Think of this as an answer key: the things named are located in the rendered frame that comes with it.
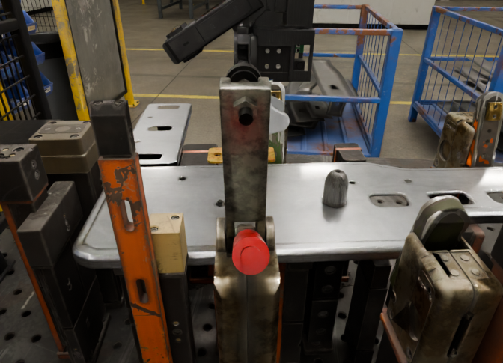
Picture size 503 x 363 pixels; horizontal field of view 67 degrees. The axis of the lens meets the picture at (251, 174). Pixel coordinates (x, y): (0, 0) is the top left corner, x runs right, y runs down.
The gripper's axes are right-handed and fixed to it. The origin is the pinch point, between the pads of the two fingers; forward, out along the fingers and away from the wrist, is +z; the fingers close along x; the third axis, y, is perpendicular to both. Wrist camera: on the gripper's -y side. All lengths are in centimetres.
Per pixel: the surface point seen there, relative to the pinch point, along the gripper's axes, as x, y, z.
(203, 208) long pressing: -1.1, -5.0, 9.3
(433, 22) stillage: 268, 157, 22
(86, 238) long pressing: -6.6, -18.6, 9.5
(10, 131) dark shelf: 19.2, -39.3, 6.9
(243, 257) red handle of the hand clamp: -26.7, -0.5, -5.2
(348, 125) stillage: 225, 88, 91
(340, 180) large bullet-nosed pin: -1.4, 12.8, 4.9
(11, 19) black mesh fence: 59, -55, -5
